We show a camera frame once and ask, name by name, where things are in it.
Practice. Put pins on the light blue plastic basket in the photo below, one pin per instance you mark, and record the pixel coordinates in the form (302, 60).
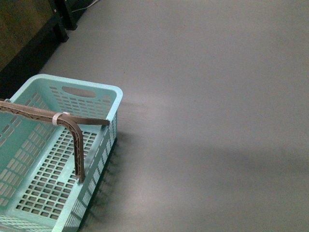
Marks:
(39, 191)

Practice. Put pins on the brown basket handle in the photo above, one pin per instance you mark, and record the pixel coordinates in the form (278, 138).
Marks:
(68, 121)

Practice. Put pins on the white cable tie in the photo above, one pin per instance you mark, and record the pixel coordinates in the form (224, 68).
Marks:
(56, 116)

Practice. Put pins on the black shelf frame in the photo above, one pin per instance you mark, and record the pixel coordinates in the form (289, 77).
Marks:
(24, 23)

